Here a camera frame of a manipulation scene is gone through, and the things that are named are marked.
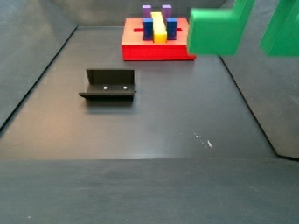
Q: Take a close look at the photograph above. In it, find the green stepped arch block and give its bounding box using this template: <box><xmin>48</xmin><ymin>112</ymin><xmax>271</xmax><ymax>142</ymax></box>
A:
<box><xmin>186</xmin><ymin>0</ymin><xmax>299</xmax><ymax>56</ymax></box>

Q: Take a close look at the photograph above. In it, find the red base board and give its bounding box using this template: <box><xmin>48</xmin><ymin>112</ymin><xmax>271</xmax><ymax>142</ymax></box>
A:
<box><xmin>121</xmin><ymin>18</ymin><xmax>196</xmax><ymax>61</ymax></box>

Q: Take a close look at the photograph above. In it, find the blue arch block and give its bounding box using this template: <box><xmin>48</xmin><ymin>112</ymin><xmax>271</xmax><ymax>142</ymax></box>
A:
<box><xmin>142</xmin><ymin>17</ymin><xmax>177</xmax><ymax>41</ymax></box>

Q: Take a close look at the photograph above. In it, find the yellow long block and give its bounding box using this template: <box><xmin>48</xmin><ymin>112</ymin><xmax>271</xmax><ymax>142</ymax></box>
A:
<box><xmin>150</xmin><ymin>12</ymin><xmax>166</xmax><ymax>44</ymax></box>

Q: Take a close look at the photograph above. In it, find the purple arch block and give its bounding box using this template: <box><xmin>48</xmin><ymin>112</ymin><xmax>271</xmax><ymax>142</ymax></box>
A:
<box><xmin>141</xmin><ymin>4</ymin><xmax>173</xmax><ymax>18</ymax></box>

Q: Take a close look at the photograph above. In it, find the black angled bracket stand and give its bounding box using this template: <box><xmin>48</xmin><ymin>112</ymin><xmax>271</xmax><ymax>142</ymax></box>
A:
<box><xmin>78</xmin><ymin>68</ymin><xmax>136</xmax><ymax>99</ymax></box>

